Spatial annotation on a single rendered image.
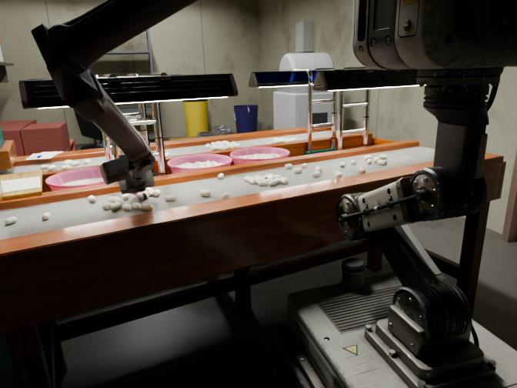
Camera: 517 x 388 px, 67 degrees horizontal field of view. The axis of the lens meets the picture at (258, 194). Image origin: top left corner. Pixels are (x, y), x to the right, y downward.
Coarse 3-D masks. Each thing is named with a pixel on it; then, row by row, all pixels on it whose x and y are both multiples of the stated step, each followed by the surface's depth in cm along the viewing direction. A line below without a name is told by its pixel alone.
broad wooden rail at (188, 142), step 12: (252, 132) 236; (264, 132) 235; (276, 132) 234; (288, 132) 237; (300, 132) 241; (168, 144) 206; (180, 144) 208; (192, 144) 211; (204, 144) 214; (24, 156) 185; (60, 156) 183; (72, 156) 186; (84, 156) 188; (96, 156) 190
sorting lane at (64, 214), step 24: (312, 168) 158; (336, 168) 157; (384, 168) 155; (120, 192) 133; (168, 192) 131; (192, 192) 130; (216, 192) 129; (240, 192) 129; (0, 216) 113; (24, 216) 113; (72, 216) 111; (96, 216) 111; (120, 216) 110
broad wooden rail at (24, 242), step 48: (288, 192) 119; (336, 192) 122; (0, 240) 90; (48, 240) 89; (96, 240) 92; (144, 240) 97; (192, 240) 103; (240, 240) 110; (288, 240) 118; (336, 240) 127; (0, 288) 85; (48, 288) 89; (96, 288) 95; (144, 288) 100
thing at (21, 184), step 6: (6, 180) 137; (12, 180) 137; (18, 180) 137; (24, 180) 136; (30, 180) 136; (36, 180) 136; (6, 186) 129; (12, 186) 129; (18, 186) 129; (24, 186) 129; (30, 186) 128; (36, 186) 128
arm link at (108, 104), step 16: (96, 80) 73; (80, 96) 66; (80, 112) 68; (96, 112) 70; (112, 112) 78; (112, 128) 83; (128, 128) 87; (128, 144) 93; (144, 144) 98; (144, 160) 103
